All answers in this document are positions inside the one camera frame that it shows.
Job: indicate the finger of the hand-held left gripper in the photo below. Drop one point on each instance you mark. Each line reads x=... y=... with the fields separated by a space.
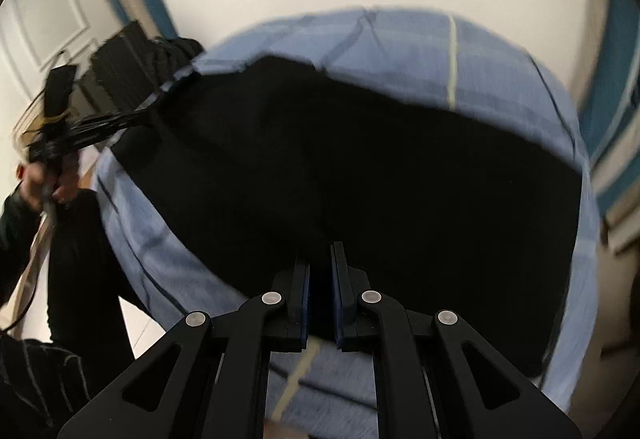
x=110 y=126

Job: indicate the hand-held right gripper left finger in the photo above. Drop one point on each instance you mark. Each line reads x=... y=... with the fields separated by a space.
x=305 y=304

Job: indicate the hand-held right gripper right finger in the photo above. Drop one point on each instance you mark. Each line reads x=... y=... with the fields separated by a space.
x=338 y=304

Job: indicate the black pants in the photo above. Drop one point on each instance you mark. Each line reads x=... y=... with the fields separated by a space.
x=350 y=169

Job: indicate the person's left forearm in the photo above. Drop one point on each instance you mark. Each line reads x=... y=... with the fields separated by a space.
x=17 y=239

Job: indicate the person's left hand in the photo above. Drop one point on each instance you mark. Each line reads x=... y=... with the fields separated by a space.
x=42 y=186

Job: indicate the black bag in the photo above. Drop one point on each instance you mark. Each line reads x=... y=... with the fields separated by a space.
x=120 y=64

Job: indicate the white panelled door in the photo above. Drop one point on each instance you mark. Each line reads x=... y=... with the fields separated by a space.
x=45 y=14

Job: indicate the person's dark clothing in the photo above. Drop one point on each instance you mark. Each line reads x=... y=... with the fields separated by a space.
x=80 y=279

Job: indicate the blue plaid bed sheet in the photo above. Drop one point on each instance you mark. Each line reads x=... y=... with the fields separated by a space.
x=400 y=49

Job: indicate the teal striped curtain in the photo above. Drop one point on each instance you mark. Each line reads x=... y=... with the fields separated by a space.
x=612 y=84

